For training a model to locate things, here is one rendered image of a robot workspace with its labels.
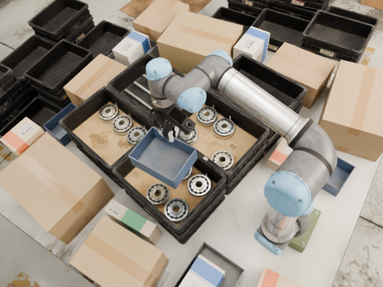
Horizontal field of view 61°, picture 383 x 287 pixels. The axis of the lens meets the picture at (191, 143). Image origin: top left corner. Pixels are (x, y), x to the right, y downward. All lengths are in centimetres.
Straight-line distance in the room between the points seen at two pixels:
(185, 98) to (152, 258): 68
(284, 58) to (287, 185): 114
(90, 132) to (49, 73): 101
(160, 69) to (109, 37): 198
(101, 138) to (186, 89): 83
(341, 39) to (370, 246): 141
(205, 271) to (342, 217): 65
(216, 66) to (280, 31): 185
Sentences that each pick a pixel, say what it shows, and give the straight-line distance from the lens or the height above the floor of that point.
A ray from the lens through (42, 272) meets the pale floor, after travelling 245.
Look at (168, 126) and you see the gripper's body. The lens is 111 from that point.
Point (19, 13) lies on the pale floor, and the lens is 432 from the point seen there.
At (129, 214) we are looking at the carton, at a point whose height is 82.
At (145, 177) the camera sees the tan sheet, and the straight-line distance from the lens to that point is 149.
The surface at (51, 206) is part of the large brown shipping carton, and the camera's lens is 150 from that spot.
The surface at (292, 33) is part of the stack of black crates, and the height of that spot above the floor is 38.
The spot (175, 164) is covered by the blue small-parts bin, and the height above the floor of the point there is 107.
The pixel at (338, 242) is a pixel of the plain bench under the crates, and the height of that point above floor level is 70.
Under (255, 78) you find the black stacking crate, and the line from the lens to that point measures 179.
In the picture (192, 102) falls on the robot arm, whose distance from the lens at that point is 90.
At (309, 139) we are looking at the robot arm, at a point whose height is 140.
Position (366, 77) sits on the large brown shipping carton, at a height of 90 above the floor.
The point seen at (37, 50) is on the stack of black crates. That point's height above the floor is 38.
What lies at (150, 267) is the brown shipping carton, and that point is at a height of 86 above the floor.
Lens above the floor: 214
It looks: 58 degrees down
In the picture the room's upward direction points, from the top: 9 degrees counter-clockwise
